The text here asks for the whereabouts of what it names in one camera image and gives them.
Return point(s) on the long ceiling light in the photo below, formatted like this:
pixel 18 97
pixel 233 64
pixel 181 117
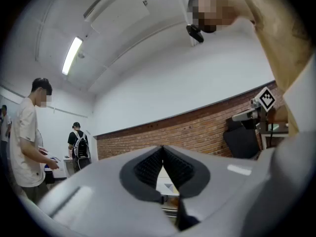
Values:
pixel 72 55

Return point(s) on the person's mustard shirt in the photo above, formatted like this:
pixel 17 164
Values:
pixel 284 33

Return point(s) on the small white table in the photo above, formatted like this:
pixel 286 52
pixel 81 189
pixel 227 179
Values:
pixel 68 165

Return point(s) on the triangle patterned tablecloth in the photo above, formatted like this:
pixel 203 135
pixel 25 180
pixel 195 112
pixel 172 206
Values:
pixel 168 184

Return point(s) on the white ceiling air conditioner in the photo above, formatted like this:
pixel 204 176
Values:
pixel 121 16

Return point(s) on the black and white backpack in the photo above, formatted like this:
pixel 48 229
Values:
pixel 81 146

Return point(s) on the person's head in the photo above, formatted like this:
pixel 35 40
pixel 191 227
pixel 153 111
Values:
pixel 217 6

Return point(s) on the black office chair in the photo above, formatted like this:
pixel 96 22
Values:
pixel 243 139

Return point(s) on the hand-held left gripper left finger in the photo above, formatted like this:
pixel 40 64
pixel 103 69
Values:
pixel 98 194

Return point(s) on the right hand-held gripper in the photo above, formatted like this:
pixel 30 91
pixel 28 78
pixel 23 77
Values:
pixel 266 100

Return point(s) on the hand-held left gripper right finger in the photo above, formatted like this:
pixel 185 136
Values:
pixel 222 181

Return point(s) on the black head camera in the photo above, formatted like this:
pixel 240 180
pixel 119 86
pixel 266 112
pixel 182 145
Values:
pixel 195 33

